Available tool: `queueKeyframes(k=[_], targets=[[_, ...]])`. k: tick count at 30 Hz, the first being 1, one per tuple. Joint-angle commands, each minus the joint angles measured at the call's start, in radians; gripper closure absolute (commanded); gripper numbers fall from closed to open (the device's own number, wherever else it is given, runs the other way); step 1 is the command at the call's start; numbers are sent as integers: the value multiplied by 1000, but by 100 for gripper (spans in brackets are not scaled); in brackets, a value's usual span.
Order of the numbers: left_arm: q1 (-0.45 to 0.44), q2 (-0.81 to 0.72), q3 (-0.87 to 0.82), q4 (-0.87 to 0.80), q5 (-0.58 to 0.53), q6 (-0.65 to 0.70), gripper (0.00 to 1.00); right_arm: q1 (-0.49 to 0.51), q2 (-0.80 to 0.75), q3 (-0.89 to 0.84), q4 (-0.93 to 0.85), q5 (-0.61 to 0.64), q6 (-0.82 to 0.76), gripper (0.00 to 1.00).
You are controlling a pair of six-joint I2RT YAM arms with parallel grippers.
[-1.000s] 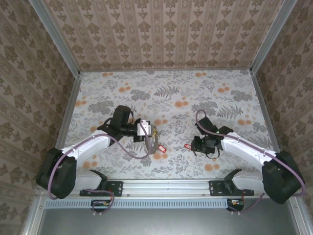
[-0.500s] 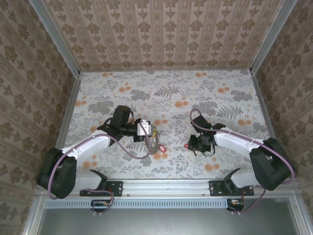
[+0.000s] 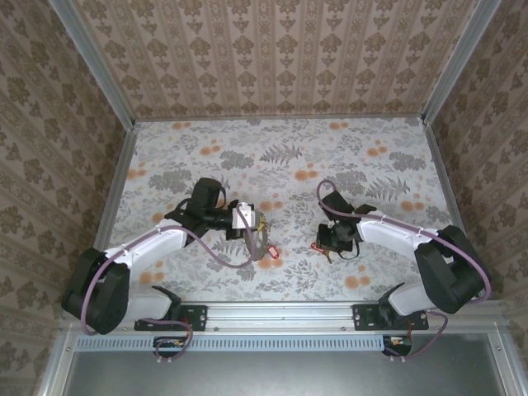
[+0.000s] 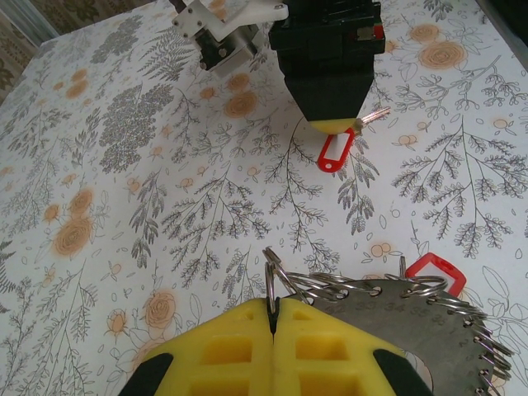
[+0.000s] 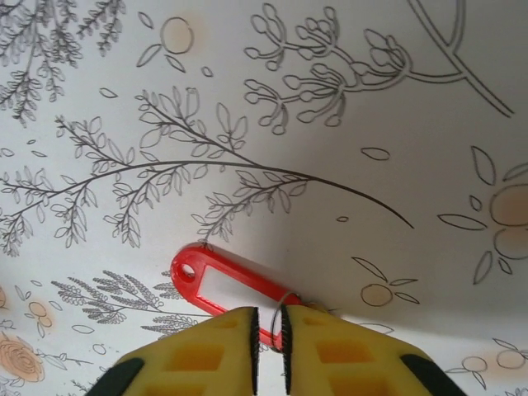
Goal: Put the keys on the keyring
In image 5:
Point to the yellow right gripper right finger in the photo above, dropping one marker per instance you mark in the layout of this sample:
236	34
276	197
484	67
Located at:
350	363

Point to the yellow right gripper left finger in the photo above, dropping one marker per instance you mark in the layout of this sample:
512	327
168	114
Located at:
198	363

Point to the red key tag with key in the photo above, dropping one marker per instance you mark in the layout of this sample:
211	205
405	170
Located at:
239	286

